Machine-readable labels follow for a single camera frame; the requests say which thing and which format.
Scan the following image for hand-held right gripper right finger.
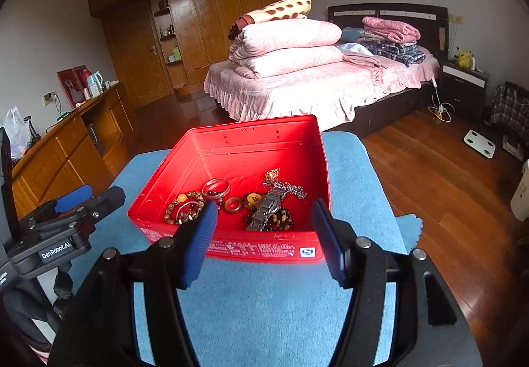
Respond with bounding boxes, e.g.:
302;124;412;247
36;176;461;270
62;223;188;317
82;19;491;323
311;198;484;367

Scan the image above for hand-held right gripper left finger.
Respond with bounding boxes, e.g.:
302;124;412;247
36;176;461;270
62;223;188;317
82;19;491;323
47;202;219;367

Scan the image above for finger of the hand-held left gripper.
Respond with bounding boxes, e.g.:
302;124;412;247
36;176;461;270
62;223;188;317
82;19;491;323
39;186;127;251
17;184;95;233

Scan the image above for brown bead bracelet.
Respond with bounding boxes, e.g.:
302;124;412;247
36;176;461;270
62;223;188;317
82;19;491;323
164;190;206;226

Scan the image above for wide silver bangle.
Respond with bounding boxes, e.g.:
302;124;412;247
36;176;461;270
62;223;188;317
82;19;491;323
202;178;230;199

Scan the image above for silver chain necklace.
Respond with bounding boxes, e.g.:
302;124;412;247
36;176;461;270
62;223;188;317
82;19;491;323
270;180;307;201

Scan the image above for silver metal wristwatch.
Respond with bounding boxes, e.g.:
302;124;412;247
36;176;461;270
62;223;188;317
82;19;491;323
246;189;290;232

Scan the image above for red tin box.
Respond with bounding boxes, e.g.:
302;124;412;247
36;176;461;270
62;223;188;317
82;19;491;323
127;114;332;265

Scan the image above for wooden sideboard cabinet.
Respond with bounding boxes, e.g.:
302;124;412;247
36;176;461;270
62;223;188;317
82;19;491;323
10;81;135;219

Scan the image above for light blue foot-shaped mat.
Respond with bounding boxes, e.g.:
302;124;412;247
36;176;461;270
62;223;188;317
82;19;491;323
396;213;423;254

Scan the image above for white plastic bag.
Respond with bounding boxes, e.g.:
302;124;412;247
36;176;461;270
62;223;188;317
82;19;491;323
3;106;32;159

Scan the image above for white electric kettle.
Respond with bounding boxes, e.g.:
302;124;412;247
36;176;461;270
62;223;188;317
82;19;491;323
86;70;104;97

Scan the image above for wooden door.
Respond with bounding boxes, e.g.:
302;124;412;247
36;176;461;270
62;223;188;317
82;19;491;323
101;0;173;108

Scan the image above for bed with pink sheet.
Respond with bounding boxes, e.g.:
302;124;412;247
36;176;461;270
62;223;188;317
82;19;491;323
204;55;443;136

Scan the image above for white bathroom scale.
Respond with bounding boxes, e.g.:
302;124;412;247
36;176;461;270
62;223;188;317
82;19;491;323
463;130;497;159

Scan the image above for pink folded quilt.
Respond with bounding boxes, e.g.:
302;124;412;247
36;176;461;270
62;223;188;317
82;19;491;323
229;19;343;61
233;45;344;80

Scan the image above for plaid folded clothes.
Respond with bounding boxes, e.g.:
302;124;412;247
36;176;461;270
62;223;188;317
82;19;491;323
359;36;426;64

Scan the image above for dark nightstand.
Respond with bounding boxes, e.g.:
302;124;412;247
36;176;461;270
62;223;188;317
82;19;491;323
440;61;490;122

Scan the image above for pink folded blanket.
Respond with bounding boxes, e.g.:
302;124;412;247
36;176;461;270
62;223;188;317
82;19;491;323
362;17;421;44

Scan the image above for plaid bag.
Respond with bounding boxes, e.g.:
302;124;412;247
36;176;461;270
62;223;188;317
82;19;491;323
490;82;529;133

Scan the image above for wooden wardrobe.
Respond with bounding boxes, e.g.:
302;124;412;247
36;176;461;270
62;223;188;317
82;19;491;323
87;0;299;96

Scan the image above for dark wooden headboard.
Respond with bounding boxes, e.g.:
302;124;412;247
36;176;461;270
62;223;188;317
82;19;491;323
328;3;449;62

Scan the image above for cream brown-spotted blanket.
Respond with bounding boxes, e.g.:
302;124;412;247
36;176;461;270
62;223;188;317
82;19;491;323
226;0;312;41

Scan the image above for red picture frame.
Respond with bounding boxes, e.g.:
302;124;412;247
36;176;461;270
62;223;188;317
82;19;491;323
57;65;89;110

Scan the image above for power strip with cables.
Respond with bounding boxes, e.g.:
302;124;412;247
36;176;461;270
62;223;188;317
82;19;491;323
427;80;454;120

